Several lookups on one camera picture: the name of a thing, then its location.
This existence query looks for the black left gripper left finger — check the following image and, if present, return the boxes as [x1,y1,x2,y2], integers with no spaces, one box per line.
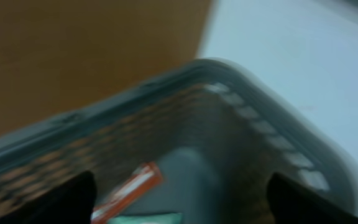
[0,171,97,224]

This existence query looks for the grey plastic mesh basket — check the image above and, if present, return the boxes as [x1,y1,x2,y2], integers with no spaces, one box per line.
[0,60,358,223]

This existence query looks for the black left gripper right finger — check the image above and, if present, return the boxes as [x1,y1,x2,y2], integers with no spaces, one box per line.
[267,173,358,224]

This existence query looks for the green wet wipes packet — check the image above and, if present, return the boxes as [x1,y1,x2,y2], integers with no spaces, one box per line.
[107,213,183,224]

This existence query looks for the red snack bar wrapper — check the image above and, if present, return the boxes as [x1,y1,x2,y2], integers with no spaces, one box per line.
[91,162,163,224]

